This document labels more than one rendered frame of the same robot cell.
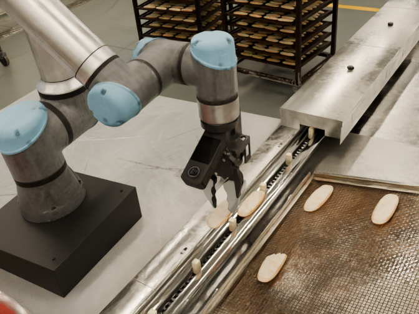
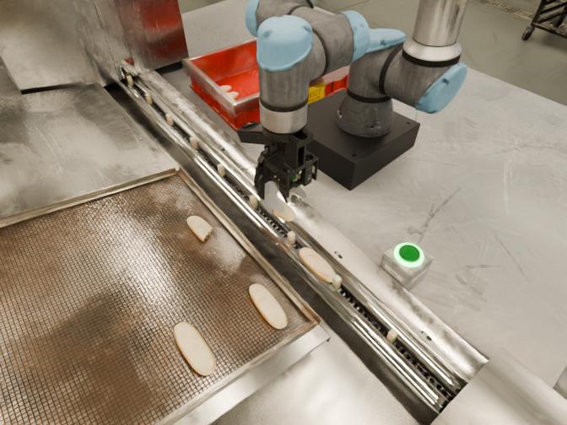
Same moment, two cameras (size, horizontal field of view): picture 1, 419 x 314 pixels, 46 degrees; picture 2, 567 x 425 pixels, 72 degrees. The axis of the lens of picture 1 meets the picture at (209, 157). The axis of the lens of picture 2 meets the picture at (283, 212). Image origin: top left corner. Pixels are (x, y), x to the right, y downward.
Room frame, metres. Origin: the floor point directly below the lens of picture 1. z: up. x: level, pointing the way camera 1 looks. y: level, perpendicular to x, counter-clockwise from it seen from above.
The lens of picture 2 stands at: (0.93, -0.54, 1.50)
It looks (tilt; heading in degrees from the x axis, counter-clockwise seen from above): 48 degrees down; 105
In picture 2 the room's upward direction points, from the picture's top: straight up
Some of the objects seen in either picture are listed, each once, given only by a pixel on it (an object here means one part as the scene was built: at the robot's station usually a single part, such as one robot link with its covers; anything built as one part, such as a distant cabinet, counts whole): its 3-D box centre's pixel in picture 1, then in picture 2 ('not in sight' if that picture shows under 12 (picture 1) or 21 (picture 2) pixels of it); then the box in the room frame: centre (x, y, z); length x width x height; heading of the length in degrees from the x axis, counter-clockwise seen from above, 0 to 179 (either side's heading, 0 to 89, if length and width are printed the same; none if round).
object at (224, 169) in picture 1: (223, 142); (286, 153); (0.80, -0.03, 1.08); 0.09 x 0.08 x 0.12; 147
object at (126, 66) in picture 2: not in sight; (125, 68); (0.14, 0.47, 0.90); 0.06 x 0.01 x 0.06; 53
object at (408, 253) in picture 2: not in sight; (408, 254); (1.05, -0.05, 0.90); 0.04 x 0.04 x 0.02
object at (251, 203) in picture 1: (251, 202); (317, 263); (0.88, -0.08, 0.86); 0.10 x 0.04 x 0.01; 143
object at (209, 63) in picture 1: (212, 66); (285, 62); (0.80, -0.02, 1.24); 0.09 x 0.08 x 0.11; 57
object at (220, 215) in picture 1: (222, 211); (277, 205); (0.78, -0.01, 0.93); 0.10 x 0.04 x 0.01; 147
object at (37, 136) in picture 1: (29, 138); (377, 61); (0.92, 0.38, 1.06); 0.13 x 0.12 x 0.14; 147
